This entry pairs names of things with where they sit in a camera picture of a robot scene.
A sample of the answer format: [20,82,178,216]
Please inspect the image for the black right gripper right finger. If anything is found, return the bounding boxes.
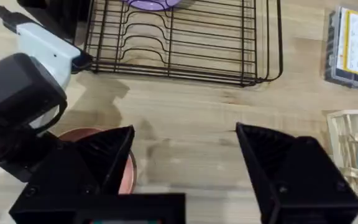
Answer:
[235,122,358,224]

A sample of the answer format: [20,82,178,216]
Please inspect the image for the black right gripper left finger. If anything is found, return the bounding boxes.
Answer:
[9,124,135,224]

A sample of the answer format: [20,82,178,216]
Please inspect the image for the pink plate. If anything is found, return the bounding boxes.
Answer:
[57,126,137,195]

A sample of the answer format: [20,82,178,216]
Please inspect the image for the white wooden peg rack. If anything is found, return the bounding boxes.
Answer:
[326,109,358,207]

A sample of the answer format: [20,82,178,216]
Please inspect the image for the purple plate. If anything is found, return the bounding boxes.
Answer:
[121,0,183,12]

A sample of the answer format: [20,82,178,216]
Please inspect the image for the clear box with yellow label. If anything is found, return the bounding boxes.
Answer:
[324,6,358,94]

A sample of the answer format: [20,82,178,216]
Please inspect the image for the black wire dish rack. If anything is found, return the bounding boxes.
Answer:
[83,0,284,88]

